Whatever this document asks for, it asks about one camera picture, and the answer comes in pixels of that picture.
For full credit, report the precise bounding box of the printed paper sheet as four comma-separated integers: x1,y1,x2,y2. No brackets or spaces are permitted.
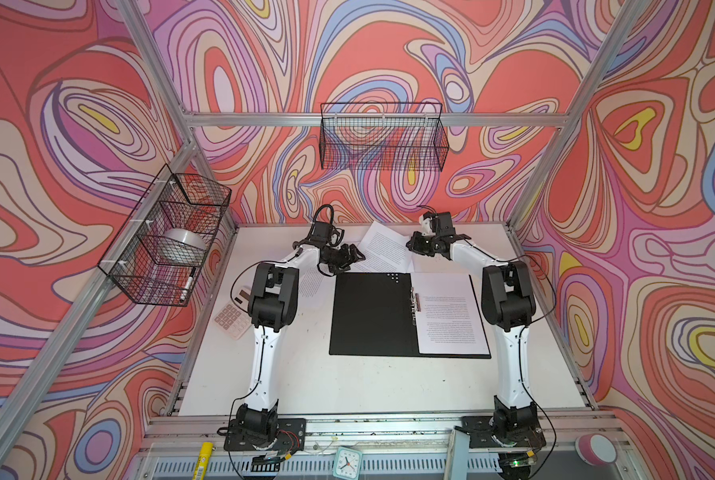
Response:
411,272,491,358
299,268,333,310
353,222,415,273

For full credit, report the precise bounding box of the red folder with black interior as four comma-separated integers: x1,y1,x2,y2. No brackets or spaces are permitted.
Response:
329,273,463,358

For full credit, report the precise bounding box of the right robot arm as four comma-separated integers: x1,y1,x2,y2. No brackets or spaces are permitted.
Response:
407,232,547,449

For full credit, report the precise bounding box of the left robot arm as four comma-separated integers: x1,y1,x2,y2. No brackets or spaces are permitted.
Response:
227,243,365,450

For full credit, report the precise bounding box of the white calculator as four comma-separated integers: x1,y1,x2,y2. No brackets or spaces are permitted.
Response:
213,289,252,340

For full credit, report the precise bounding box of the black marker pen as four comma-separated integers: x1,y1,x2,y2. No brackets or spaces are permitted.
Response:
179,267,197,304

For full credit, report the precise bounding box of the silver tape roll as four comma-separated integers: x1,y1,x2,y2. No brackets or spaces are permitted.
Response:
160,228,207,265

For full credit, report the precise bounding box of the small teal clock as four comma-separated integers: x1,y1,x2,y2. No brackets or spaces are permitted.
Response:
333,447,363,480

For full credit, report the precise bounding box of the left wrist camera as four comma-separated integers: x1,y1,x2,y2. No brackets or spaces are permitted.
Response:
293,204,345,249

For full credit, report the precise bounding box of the black wire basket back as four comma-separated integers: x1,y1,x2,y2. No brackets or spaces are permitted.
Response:
319,100,449,172

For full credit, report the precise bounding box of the black wire basket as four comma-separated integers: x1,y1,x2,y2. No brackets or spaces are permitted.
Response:
319,100,449,172
98,166,232,307

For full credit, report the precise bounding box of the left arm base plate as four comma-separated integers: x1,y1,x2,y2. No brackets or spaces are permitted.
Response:
224,417,307,453

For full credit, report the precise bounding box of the black wire basket left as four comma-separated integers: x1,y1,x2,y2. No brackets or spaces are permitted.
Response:
98,166,232,307

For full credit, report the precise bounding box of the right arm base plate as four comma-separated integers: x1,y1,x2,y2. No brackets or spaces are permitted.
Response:
457,416,547,450

